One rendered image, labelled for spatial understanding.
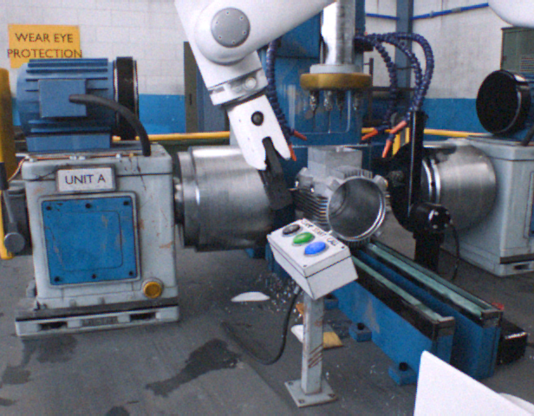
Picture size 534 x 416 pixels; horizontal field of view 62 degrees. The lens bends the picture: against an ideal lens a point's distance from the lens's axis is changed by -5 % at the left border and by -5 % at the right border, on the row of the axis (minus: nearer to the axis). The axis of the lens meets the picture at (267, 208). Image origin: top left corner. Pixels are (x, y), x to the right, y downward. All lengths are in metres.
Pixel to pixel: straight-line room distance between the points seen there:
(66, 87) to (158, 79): 5.35
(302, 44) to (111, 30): 4.98
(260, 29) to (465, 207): 0.85
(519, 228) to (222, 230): 0.82
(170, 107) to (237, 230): 5.36
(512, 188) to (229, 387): 0.90
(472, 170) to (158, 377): 0.90
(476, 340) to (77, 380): 0.69
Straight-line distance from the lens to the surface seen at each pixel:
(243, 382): 0.84
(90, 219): 0.96
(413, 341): 0.85
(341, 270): 0.64
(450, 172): 1.25
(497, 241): 1.40
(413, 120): 1.14
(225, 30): 0.58
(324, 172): 1.17
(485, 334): 0.87
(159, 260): 1.00
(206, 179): 1.00
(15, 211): 1.01
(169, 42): 6.39
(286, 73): 1.39
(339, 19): 1.20
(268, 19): 0.59
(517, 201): 1.39
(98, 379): 0.89
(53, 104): 0.98
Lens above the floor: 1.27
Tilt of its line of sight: 13 degrees down
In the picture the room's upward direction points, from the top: straight up
